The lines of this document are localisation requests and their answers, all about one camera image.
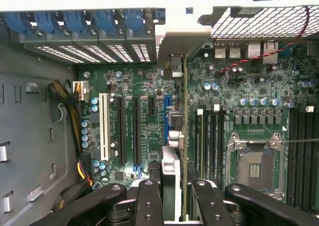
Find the thin metal locking lever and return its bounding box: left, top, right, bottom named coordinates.
left=280, top=137, right=319, bottom=145

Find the white power connector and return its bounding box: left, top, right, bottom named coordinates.
left=72, top=80, right=90, bottom=103

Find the green motherboard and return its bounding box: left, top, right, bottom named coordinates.
left=74, top=36, right=319, bottom=212

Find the yellow black power wire bundle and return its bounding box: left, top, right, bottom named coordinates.
left=47, top=80, right=95, bottom=188

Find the white expansion slot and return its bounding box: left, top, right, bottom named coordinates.
left=99, top=93, right=111, bottom=162

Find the long black expansion slot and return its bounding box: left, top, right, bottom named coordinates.
left=117, top=96, right=127, bottom=166
left=132, top=96, right=142, bottom=166

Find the short black expansion slot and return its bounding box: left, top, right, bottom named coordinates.
left=148, top=96, right=157, bottom=117

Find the CPU socket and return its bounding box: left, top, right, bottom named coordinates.
left=226, top=131, right=286, bottom=199

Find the red black twisted wire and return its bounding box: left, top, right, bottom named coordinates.
left=214, top=6, right=312, bottom=75

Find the perforated grey slot cover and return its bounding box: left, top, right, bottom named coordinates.
left=9, top=33, right=85, bottom=64
left=72, top=33, right=118, bottom=63
left=126, top=33, right=155, bottom=62
left=98, top=33, right=135, bottom=63
left=46, top=33, right=102, bottom=64

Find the silver network port block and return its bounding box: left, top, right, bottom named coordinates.
left=263, top=40, right=279, bottom=65
left=246, top=41, right=263, bottom=60

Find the silver USB port block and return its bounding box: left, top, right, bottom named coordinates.
left=214, top=43, right=228, bottom=59
left=228, top=43, right=241, bottom=59

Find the black RAM slot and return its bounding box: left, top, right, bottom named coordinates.
left=296, top=107, right=305, bottom=209
left=219, top=104, right=226, bottom=187
left=204, top=104, right=212, bottom=184
left=313, top=107, right=319, bottom=209
left=212, top=104, right=220, bottom=186
left=305, top=106, right=314, bottom=209
left=287, top=107, right=297, bottom=208

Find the blue expansion slot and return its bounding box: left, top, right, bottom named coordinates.
left=163, top=96, right=173, bottom=146

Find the blue slot clip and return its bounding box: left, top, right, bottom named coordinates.
left=153, top=8, right=165, bottom=22
left=124, top=9, right=145, bottom=31
left=3, top=11, right=30, bottom=35
left=96, top=10, right=117, bottom=32
left=63, top=10, right=88, bottom=34
left=33, top=11, right=59, bottom=35

